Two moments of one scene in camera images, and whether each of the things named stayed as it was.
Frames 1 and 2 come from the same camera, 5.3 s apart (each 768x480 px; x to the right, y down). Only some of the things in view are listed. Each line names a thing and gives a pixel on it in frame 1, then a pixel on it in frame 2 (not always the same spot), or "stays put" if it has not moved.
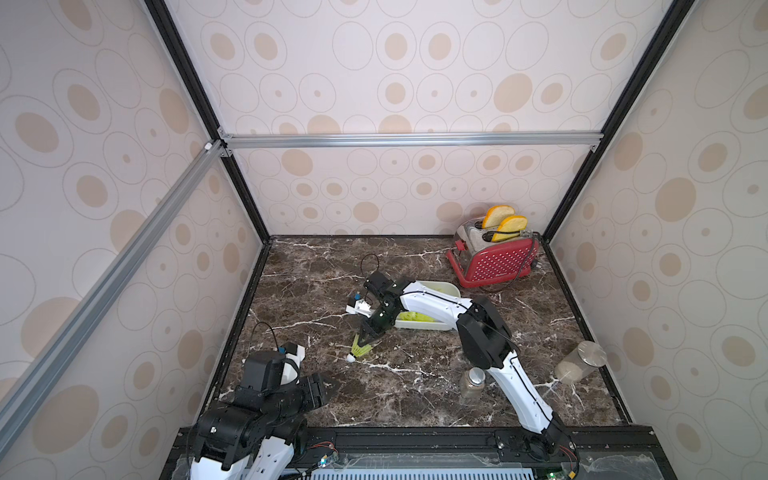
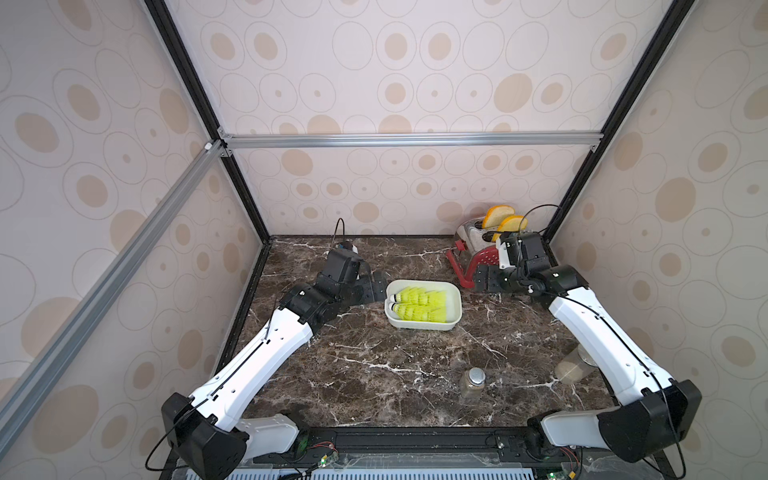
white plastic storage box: [447, 288] stays put
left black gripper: [314, 389] to [369, 291]
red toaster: [477, 259] stays put
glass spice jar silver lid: [473, 385] stays put
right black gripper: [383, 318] to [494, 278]
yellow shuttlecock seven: [414, 316] stays put
